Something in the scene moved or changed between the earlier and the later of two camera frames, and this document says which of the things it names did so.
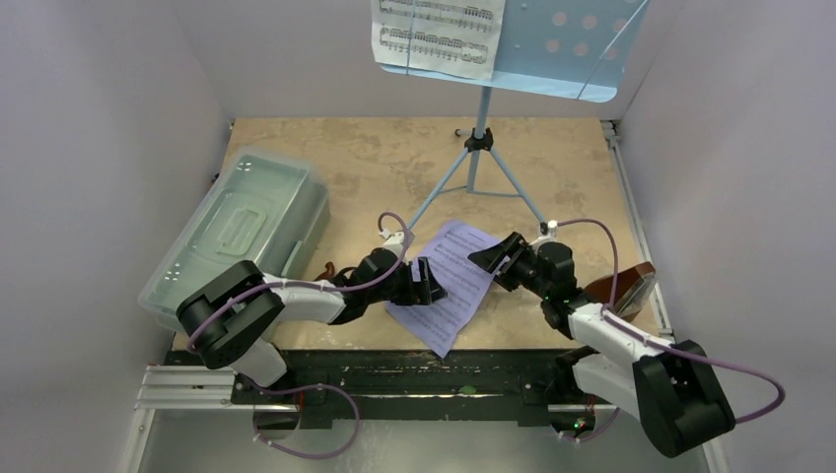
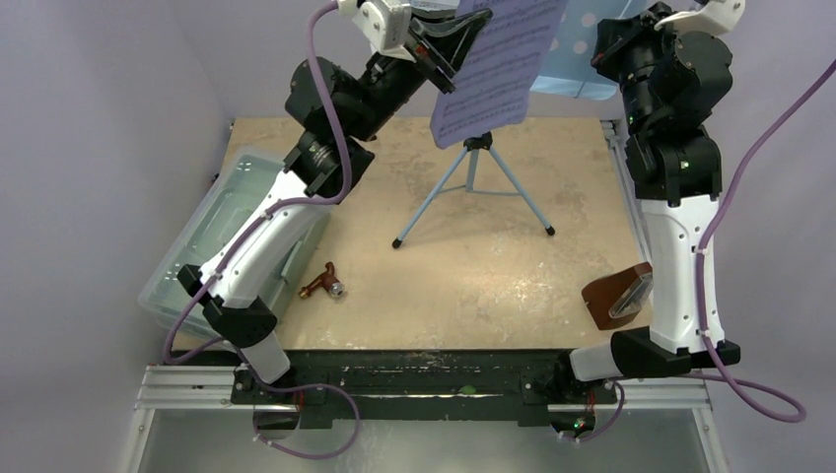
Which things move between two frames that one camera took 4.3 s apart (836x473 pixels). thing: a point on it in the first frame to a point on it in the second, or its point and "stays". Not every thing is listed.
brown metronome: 632,285 stays
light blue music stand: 573,48 stays
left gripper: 418,293 to 451,38
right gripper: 510,257 to 613,38
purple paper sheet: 464,281 to 493,90
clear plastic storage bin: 271,209 stays
